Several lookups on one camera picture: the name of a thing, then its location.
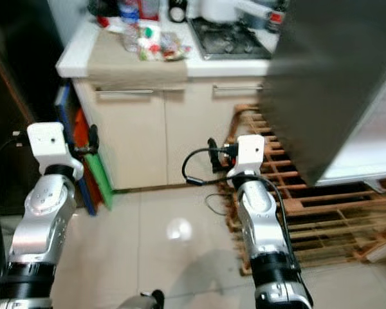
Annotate grey steel fridge door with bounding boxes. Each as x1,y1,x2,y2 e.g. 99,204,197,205
258,0,386,187

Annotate white fridge body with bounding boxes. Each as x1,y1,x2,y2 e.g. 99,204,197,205
315,76,386,192

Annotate orange board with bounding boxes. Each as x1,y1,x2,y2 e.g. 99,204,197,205
73,108,98,155

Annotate blue board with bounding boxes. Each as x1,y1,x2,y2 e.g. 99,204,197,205
54,83,98,217

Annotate green board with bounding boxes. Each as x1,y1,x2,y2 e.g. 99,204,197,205
82,151,115,211

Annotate beige kitchen base cabinet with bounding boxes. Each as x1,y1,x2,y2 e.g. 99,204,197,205
73,76,270,192

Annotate beige cloth mat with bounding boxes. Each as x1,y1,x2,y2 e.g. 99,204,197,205
86,28,192,89

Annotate dark brown wooden door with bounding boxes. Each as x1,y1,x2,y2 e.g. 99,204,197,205
0,0,66,214

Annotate colourful snack packets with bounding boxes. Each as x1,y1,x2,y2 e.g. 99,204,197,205
137,24,192,62

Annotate clear plastic water bottle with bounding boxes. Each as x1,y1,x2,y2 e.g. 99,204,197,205
118,0,142,53

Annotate steel gas stove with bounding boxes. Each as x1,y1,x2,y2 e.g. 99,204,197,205
187,15,275,61

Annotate wooden slatted rack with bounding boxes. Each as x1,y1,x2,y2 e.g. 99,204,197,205
224,103,386,276

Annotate white pot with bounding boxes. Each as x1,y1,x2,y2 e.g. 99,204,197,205
200,0,239,24

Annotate small black white speaker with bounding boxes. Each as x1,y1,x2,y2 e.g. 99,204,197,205
168,0,189,24

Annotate dark bottle with red label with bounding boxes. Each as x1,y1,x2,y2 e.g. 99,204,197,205
266,2,288,33

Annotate grey robot foot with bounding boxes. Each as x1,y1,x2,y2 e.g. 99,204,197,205
118,289,165,309

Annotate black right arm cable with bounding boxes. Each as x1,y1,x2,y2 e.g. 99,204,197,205
181,147,291,258

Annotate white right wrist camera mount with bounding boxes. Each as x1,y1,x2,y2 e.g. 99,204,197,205
226,135,266,179

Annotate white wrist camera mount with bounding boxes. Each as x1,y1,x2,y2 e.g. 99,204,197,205
26,122,85,179
226,135,266,179

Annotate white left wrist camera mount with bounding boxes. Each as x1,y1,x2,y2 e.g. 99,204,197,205
26,122,85,179

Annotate thin cable on floor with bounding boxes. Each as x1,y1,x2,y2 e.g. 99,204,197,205
203,192,230,217

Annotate long steel cabinet handle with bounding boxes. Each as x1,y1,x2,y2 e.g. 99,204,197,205
213,84,264,91
95,89,153,97

